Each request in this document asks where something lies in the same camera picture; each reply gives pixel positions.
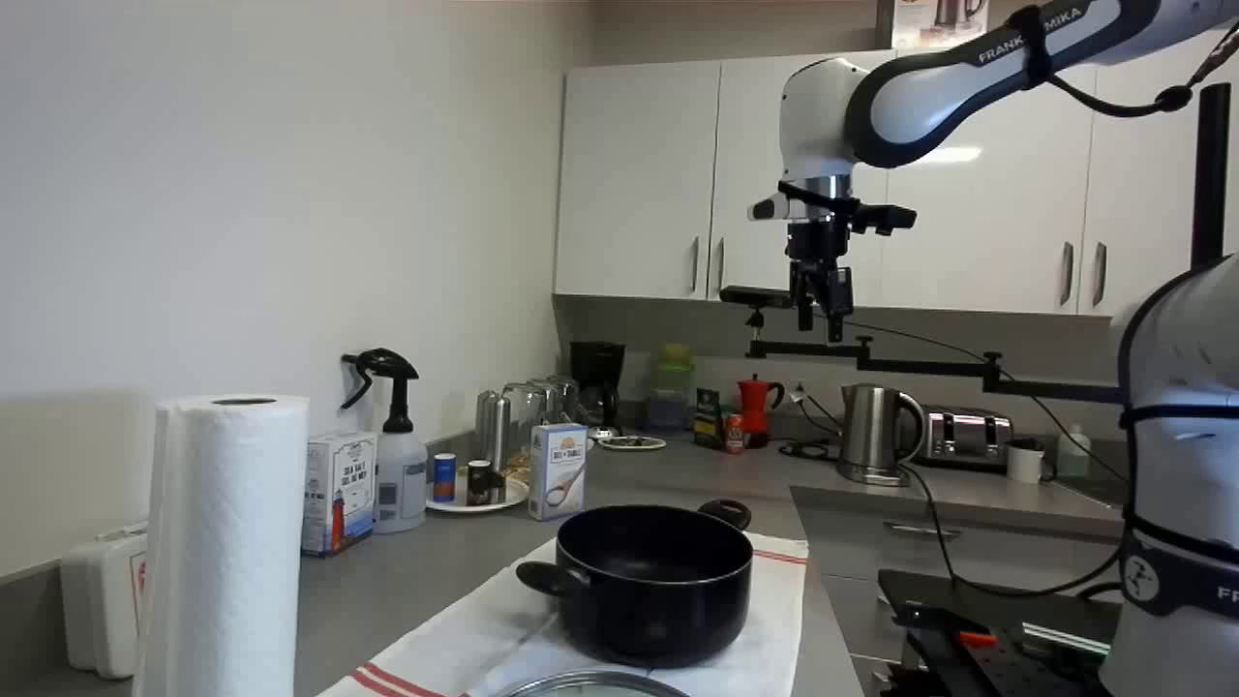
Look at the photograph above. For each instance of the steel toaster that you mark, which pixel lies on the steel toaster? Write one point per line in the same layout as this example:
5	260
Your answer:
969	437

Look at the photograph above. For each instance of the white cup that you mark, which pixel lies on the white cup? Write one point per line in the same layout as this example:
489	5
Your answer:
1024	466

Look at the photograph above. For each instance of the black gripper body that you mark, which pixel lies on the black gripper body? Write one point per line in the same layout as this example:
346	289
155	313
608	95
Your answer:
819	255

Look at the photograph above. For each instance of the white plate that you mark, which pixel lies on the white plate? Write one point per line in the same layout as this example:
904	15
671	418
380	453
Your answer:
508	502

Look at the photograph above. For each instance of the small jar blue label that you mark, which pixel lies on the small jar blue label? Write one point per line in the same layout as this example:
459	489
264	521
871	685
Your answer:
442	476

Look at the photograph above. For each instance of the red moka pot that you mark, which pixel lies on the red moka pot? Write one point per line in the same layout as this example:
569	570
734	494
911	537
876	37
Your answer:
757	411

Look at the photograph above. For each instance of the white carton orange print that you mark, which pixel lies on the white carton orange print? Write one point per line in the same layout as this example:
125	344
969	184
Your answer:
557	468

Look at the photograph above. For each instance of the black coffee machine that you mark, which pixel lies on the black coffee machine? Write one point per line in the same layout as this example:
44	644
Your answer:
598	379

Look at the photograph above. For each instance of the black cooking pot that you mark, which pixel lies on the black cooking pot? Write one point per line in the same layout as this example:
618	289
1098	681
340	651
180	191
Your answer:
651	583

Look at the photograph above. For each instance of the black vertical pole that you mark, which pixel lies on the black vertical pole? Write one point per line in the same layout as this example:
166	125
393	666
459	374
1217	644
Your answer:
1209	178

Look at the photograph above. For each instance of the white first aid box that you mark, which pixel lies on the white first aid box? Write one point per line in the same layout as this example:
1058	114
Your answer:
104	606

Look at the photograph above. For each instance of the black perforated work table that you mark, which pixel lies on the black perforated work table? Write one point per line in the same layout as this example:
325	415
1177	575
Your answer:
992	644

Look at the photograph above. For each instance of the clear soap bottle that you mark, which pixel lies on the clear soap bottle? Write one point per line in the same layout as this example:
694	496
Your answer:
1075	453

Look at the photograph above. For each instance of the clear spray bottle black nozzle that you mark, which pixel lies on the clear spray bottle black nozzle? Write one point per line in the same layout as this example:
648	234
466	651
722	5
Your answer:
400	476

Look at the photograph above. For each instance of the white cabinet door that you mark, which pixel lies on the white cabinet door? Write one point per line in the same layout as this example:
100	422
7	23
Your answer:
992	234
1134	205
635	178
749	178

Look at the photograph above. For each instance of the white carton red print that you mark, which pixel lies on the white carton red print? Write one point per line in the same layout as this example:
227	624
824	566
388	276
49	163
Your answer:
338	496

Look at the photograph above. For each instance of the white paper towel roll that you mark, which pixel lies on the white paper towel roll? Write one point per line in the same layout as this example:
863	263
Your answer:
231	546

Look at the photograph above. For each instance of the white towel red stripes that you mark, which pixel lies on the white towel red stripes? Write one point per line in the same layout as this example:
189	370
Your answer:
466	640

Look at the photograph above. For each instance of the small dark jar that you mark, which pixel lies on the small dark jar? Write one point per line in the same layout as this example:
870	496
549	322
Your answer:
478	481

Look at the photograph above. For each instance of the glass pot lid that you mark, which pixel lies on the glass pot lid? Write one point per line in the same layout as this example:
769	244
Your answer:
602	685

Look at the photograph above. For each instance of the green plastic container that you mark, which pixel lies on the green plastic container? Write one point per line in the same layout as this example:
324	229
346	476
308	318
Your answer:
671	389

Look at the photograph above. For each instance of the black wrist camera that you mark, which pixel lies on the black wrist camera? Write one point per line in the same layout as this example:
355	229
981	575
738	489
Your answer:
876	213

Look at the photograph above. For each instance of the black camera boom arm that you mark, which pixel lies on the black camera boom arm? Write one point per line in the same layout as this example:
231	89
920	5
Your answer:
931	366

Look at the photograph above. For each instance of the steel grinder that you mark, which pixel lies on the steel grinder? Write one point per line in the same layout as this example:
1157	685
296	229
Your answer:
498	426
535	409

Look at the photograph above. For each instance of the steel electric kettle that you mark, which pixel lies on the steel electric kettle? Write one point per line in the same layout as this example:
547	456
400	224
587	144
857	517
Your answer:
876	431

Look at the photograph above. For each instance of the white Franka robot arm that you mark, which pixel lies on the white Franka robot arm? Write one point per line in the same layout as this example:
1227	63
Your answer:
931	89

